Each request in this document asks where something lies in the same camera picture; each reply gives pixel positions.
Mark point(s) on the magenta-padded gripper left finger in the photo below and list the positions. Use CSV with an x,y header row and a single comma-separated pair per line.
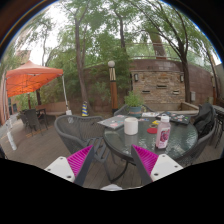
x,y
60,166

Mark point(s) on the white printed paper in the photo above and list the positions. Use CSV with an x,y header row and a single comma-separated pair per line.
x,y
150,114

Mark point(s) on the blue yellow striped cone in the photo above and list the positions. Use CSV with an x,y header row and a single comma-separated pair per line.
x,y
84,110

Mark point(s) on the grey wall box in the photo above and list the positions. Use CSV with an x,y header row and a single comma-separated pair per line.
x,y
192,96

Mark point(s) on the wooden bench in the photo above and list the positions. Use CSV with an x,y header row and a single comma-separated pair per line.
x,y
53,107

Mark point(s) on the white textured cup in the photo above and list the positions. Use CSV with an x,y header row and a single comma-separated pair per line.
x,y
131,126

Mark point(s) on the flat round red coaster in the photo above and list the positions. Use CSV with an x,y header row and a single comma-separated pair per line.
x,y
152,131

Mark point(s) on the globe lamp post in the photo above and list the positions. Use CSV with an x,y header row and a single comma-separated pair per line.
x,y
113,90

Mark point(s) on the green plant in teal pot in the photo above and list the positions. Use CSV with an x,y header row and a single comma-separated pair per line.
x,y
134,101

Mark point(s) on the pink juice bottle white cap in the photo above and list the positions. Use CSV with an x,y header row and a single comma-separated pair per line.
x,y
163,135

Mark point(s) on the wall lantern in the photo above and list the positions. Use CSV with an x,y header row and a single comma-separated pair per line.
x,y
181,78
136,77

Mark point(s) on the yellow card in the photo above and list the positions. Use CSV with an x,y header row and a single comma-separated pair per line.
x,y
154,123

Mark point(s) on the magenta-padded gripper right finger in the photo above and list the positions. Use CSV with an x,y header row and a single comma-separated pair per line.
x,y
165,166

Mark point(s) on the dark metal chair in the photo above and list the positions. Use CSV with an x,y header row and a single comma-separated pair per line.
x,y
219,123

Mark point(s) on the black jacket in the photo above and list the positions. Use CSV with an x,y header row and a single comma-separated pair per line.
x,y
204,120

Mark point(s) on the grey laptop with stickers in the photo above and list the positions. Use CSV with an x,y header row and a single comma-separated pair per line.
x,y
112,122

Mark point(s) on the dark patio chairs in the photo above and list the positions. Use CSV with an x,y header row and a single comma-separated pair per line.
x,y
31,120

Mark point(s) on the orange canopy tent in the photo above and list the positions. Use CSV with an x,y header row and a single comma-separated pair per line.
x,y
30,76

